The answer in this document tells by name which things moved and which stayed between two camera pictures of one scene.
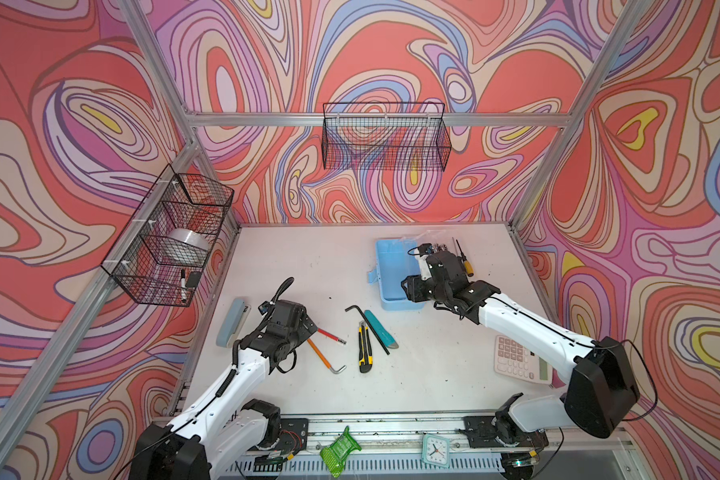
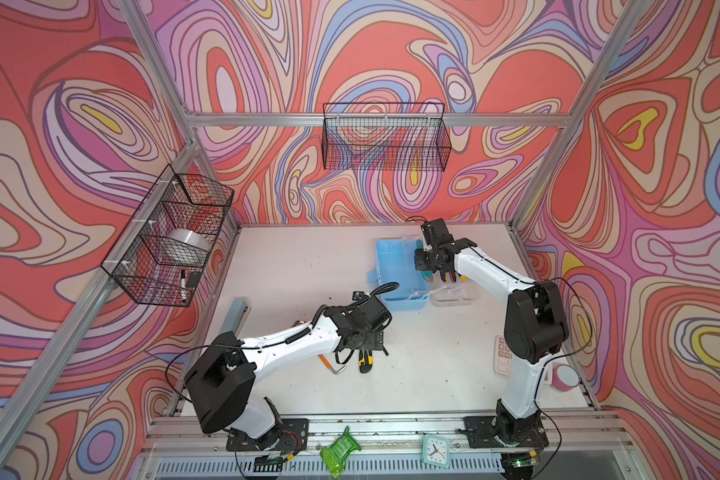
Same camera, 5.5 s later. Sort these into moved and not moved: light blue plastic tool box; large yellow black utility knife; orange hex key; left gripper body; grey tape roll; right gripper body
Moved: right gripper body; left gripper body
Not moved: orange hex key; large yellow black utility knife; grey tape roll; light blue plastic tool box
